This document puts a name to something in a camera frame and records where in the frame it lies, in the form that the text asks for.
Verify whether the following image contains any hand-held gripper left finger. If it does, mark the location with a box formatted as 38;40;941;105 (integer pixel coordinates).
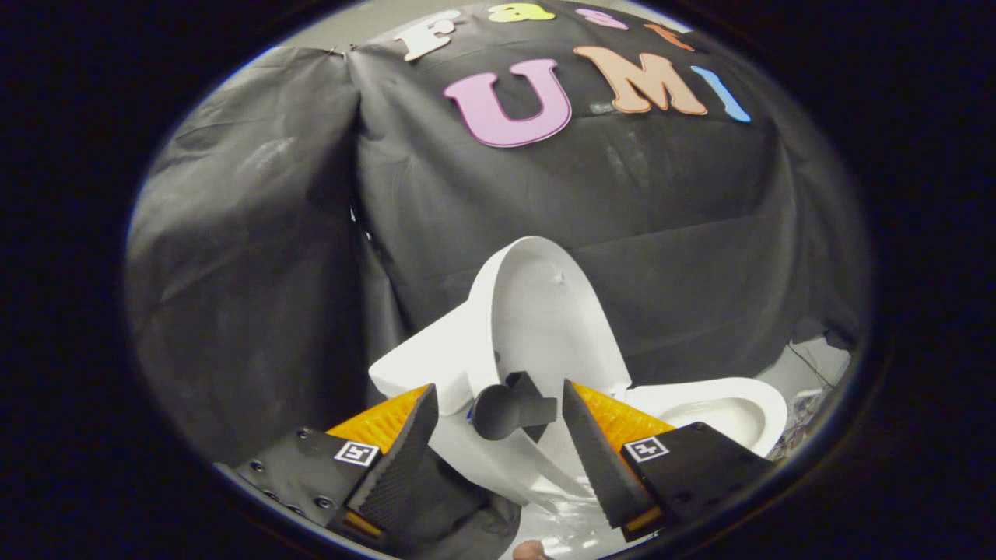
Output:
212;383;439;545

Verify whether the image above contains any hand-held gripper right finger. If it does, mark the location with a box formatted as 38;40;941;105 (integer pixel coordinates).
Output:
560;379;775;544

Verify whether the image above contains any white toilet lid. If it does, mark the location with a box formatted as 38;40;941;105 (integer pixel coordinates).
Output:
467;236;633;444

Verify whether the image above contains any white toilet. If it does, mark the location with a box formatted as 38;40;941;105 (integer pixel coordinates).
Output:
368;299;788;545

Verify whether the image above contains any white toilet seat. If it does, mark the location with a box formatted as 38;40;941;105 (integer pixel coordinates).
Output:
626;377;788;458

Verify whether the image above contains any black backdrop cloth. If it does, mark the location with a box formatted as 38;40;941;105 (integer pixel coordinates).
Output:
124;0;871;560

